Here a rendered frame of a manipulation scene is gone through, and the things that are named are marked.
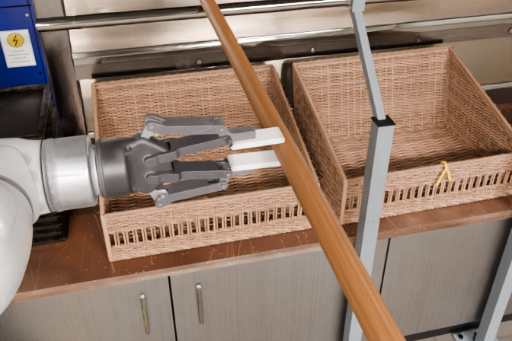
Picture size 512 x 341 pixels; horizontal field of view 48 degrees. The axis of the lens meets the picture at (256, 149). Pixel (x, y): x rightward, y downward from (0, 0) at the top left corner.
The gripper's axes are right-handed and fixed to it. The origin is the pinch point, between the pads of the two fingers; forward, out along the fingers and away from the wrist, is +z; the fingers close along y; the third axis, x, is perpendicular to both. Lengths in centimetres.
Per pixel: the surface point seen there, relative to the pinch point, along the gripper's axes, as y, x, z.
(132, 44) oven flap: 24, -96, -13
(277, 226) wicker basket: 59, -49, 18
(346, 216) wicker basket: 59, -48, 37
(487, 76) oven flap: 48, -97, 107
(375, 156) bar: 32, -38, 37
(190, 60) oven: 32, -98, 3
